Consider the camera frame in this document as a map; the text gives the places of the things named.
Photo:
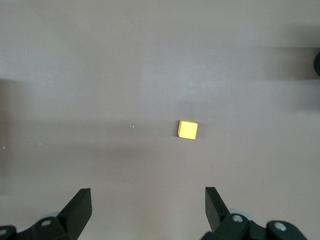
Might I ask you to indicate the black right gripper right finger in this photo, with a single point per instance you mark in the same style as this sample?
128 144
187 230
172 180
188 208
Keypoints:
215 210

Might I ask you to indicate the black round object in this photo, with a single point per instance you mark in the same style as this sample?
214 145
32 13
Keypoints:
318 63

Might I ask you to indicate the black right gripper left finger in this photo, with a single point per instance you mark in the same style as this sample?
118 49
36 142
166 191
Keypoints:
77 212

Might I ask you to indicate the yellow cube block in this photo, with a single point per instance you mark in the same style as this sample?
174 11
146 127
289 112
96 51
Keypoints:
188 130

